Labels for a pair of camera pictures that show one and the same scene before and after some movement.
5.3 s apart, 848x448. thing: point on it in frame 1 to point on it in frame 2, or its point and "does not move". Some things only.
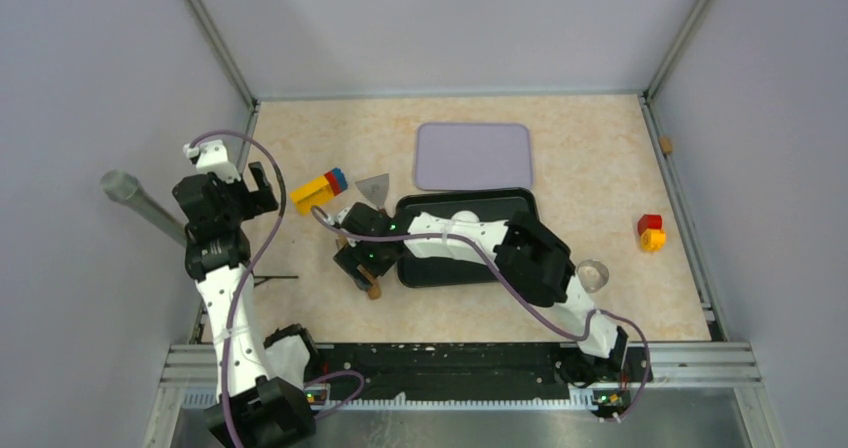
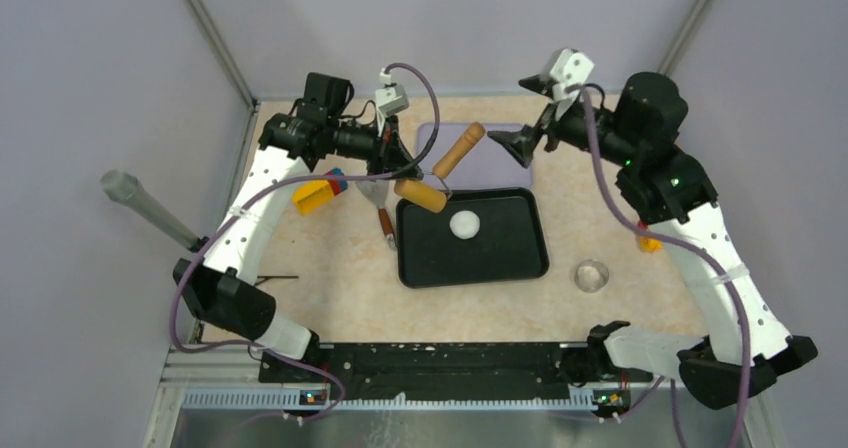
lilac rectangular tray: (473, 155) does not move
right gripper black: (351, 256) to (522, 142)
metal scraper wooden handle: (375, 189) does not move
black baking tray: (490, 206) does not move
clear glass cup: (593, 274) does not move
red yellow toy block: (653, 235) does not move
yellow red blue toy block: (318, 191) does not move
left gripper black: (258, 201) to (388, 154)
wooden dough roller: (374, 291) to (426, 197)
